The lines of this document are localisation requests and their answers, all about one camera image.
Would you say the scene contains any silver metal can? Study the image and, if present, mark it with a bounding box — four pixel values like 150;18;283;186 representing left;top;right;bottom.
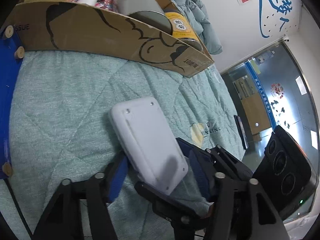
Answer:
116;0;172;35

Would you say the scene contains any yellow labelled jar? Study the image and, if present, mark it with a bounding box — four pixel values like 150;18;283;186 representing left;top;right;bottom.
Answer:
164;10;203;52

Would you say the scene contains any grey blue jacket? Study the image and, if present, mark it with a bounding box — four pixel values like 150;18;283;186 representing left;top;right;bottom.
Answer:
171;0;223;55

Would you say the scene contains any cardboard box tray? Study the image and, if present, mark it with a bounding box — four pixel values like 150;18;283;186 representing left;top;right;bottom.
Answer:
1;1;214;77

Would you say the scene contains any white rectangular plastic box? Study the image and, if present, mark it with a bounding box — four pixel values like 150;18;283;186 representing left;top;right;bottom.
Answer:
109;96;188;196

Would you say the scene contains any blue rectangular board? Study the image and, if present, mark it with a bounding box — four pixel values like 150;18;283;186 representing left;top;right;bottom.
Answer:
1;25;25;179

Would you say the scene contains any glass door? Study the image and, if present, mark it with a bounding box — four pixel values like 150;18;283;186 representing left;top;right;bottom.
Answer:
222;41;319;170

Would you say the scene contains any black cable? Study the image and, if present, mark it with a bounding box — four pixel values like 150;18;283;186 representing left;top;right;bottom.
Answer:
4;178;34;240

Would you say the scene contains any colourful card pack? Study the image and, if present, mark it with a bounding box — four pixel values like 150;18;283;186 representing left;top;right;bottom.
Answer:
94;0;118;12

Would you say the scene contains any light green quilt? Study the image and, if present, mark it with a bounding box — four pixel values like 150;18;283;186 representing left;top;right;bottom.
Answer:
1;51;245;239

